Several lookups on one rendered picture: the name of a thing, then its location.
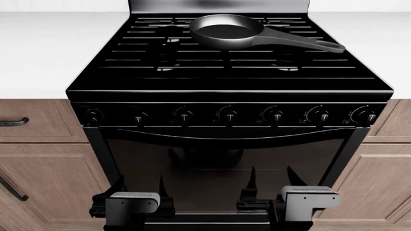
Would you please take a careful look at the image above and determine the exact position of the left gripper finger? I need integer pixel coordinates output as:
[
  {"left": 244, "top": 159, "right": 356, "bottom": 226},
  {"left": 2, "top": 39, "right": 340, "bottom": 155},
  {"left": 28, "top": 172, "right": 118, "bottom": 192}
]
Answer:
[
  {"left": 159, "top": 173, "right": 173, "bottom": 197},
  {"left": 107, "top": 174, "right": 126, "bottom": 194}
]

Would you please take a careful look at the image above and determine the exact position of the grey right gripper camera box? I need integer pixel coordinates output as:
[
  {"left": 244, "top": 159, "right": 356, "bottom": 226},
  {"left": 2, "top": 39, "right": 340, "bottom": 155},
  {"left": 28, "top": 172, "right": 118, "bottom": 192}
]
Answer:
[{"left": 280, "top": 185, "right": 340, "bottom": 223}]

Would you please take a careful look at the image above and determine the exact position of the black cabinet door handle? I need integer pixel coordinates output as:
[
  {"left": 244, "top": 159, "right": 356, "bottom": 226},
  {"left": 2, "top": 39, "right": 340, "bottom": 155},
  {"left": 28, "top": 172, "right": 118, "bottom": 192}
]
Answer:
[{"left": 0, "top": 171, "right": 30, "bottom": 202}]

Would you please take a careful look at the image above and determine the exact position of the black drawer pull handle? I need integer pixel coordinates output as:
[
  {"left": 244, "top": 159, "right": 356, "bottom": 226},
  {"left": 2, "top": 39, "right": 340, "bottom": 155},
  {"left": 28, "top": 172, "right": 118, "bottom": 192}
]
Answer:
[{"left": 0, "top": 117, "right": 30, "bottom": 128}]

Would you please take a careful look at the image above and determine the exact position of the black gas stove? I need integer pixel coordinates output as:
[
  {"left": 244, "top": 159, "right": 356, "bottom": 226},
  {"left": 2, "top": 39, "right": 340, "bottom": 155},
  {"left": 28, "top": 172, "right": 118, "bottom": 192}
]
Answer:
[{"left": 65, "top": 0, "right": 395, "bottom": 231}]

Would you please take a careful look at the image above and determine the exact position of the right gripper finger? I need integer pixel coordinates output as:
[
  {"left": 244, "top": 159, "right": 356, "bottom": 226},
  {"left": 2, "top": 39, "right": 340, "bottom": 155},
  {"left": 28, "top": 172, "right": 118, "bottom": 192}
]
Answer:
[
  {"left": 286, "top": 166, "right": 303, "bottom": 188},
  {"left": 242, "top": 166, "right": 259, "bottom": 191}
]

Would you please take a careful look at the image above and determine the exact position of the black stove knob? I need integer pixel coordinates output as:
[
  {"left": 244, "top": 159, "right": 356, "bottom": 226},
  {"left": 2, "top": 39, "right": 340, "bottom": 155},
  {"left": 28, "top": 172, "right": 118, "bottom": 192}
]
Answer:
[
  {"left": 218, "top": 107, "right": 240, "bottom": 124},
  {"left": 306, "top": 105, "right": 331, "bottom": 124},
  {"left": 130, "top": 110, "right": 150, "bottom": 126},
  {"left": 173, "top": 107, "right": 195, "bottom": 124},
  {"left": 351, "top": 105, "right": 376, "bottom": 124},
  {"left": 83, "top": 108, "right": 105, "bottom": 124},
  {"left": 263, "top": 106, "right": 285, "bottom": 124}
]

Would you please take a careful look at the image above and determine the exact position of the black glass oven door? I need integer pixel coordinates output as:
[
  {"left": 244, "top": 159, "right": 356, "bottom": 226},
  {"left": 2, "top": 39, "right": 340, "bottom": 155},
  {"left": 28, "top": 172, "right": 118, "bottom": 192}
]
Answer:
[{"left": 82, "top": 126, "right": 365, "bottom": 218}]

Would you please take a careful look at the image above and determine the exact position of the black oven door handle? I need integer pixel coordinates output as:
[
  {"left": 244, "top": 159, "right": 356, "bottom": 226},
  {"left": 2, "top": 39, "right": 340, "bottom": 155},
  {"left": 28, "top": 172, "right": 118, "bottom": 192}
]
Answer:
[{"left": 112, "top": 127, "right": 356, "bottom": 148}]

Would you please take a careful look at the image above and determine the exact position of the grey left gripper camera box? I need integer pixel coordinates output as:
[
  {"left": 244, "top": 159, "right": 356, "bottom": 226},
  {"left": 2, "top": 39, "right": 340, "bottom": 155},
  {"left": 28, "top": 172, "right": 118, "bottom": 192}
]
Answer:
[{"left": 108, "top": 191, "right": 161, "bottom": 214}]

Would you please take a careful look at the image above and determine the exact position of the black frying pan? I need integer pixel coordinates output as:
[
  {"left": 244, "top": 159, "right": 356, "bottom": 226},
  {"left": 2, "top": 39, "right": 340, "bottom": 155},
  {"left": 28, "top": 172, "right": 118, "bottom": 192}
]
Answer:
[{"left": 189, "top": 13, "right": 346, "bottom": 54}]

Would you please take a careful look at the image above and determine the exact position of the brown wooden cabinet door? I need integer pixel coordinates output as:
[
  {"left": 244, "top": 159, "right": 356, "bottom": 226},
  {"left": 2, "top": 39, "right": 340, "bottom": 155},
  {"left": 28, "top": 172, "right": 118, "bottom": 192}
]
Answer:
[
  {"left": 0, "top": 142, "right": 112, "bottom": 231},
  {"left": 311, "top": 143, "right": 411, "bottom": 231}
]

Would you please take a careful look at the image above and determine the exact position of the brown wooden drawer front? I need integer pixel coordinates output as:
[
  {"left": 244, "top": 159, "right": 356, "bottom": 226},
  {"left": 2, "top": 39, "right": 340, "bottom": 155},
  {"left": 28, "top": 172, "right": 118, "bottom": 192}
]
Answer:
[
  {"left": 0, "top": 99, "right": 85, "bottom": 143},
  {"left": 365, "top": 99, "right": 411, "bottom": 143}
]

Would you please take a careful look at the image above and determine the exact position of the grey gripper camera box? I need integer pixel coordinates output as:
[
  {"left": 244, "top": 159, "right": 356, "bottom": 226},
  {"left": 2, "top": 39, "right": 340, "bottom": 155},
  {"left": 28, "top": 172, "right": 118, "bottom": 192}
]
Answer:
[
  {"left": 108, "top": 191, "right": 161, "bottom": 214},
  {"left": 280, "top": 185, "right": 340, "bottom": 223}
]

